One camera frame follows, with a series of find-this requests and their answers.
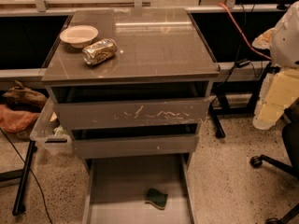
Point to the black table leg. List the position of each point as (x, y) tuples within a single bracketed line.
[(19, 207), (212, 113)]

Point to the crushed soda can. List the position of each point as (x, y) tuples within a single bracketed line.
[(99, 51)]

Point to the black table leg right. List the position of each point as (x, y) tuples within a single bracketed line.
[(212, 113)]

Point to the orange cloth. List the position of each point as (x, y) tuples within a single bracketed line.
[(13, 121)]

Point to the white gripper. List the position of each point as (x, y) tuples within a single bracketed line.
[(286, 39)]

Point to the black table leg left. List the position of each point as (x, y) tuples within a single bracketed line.
[(19, 207)]

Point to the white bowl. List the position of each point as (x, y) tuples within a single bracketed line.
[(79, 36)]

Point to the brown bag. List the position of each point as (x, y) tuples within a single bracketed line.
[(20, 97)]

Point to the grey middle drawer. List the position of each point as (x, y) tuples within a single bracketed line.
[(137, 146)]

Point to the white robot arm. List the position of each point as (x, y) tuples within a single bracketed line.
[(284, 41)]

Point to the grey drawer cabinet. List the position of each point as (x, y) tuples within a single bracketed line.
[(160, 56)]

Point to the black power adapter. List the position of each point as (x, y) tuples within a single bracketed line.
[(242, 63)]

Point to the grey top drawer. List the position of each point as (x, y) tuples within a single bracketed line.
[(93, 115)]

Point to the green yellow sponge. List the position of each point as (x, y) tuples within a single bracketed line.
[(156, 198)]

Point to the black office chair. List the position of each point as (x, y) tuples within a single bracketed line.
[(290, 137)]

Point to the grey open bottom drawer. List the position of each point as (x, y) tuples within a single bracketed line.
[(118, 188)]

